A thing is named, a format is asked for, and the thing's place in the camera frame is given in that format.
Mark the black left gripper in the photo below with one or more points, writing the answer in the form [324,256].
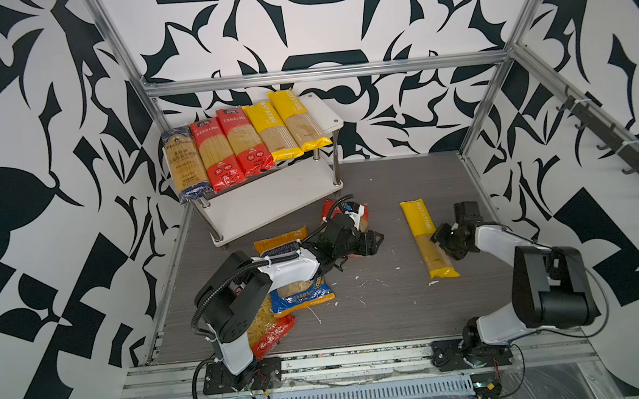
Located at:
[366,244]

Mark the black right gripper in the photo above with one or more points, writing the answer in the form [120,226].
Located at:
[438,235]

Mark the red macaroni bag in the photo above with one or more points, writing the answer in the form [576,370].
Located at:
[330,208]
[267,331]

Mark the yellow pastatime spaghetti pack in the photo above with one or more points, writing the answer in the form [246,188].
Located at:
[302,126]
[423,228]
[273,132]

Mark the blue orecchiette pasta bag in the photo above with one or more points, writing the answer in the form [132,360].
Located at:
[300,295]

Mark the yellow Pastatime spaghetti pack front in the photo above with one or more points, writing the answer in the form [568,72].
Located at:
[273,132]

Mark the red spaghetti pack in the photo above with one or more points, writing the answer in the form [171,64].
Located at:
[252,154]
[222,167]

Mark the blue gold spaghetti pack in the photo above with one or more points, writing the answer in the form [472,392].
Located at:
[186,166]

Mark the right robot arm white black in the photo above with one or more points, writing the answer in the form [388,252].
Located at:
[550,288]

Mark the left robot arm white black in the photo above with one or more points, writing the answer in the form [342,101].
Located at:
[228,303]

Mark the white two-tier shelf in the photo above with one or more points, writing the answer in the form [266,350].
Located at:
[281,191]

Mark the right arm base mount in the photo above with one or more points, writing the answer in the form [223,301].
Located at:
[468,352]

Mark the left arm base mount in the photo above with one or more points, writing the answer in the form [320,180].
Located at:
[259,375]

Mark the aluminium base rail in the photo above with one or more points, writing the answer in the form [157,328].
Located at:
[353,364]

